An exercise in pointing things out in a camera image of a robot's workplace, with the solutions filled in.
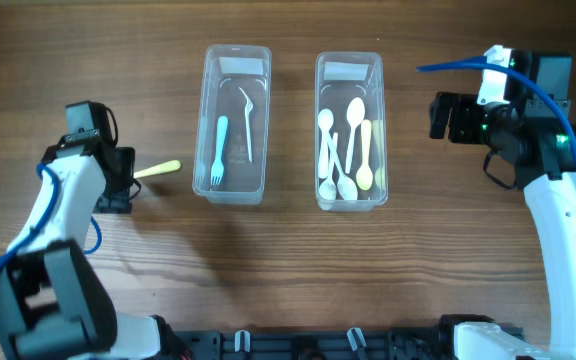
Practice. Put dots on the white spoon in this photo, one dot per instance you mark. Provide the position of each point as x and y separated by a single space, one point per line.
325 121
354 116
328 189
345 185

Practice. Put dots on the yellow plastic fork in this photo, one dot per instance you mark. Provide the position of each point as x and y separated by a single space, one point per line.
162 168

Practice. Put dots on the clear container, right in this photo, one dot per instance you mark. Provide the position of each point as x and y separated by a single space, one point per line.
340 77

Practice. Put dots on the white fork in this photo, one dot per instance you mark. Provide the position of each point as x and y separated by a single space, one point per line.
247 111
217 168

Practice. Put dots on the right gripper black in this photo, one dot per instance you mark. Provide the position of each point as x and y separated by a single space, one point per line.
463 105

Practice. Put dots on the clear container, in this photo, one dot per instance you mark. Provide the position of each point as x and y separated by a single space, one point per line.
340 77
226 69

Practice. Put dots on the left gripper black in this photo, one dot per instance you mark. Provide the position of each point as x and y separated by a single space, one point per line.
118 202

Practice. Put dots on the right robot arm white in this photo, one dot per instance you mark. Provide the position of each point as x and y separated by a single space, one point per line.
542 151

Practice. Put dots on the yellow plastic spoon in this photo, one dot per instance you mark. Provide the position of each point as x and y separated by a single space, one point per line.
364 175

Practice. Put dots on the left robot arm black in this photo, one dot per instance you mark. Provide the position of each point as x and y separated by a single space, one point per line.
52 304

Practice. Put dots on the clear container, left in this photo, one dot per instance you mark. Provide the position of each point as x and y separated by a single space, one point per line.
226 69

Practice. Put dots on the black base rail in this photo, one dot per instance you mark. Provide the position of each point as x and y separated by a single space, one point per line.
424 343

